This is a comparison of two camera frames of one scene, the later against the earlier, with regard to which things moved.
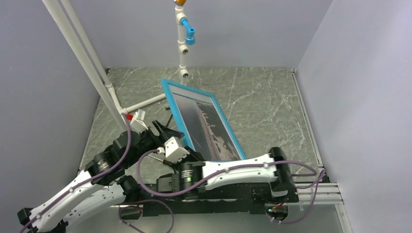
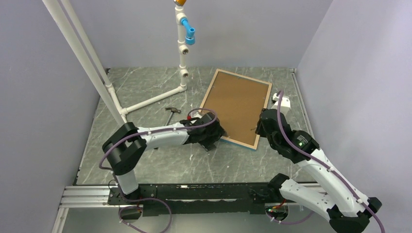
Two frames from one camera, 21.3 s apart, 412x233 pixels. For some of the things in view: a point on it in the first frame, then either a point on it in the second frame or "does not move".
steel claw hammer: x=170 y=117 does not move
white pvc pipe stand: x=106 y=90 does not move
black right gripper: x=193 y=155 -> x=260 y=130
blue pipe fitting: x=190 y=38 does not move
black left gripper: x=164 y=131 -> x=217 y=132
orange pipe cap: x=180 y=3 does not move
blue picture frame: x=165 y=83 -> x=237 y=100
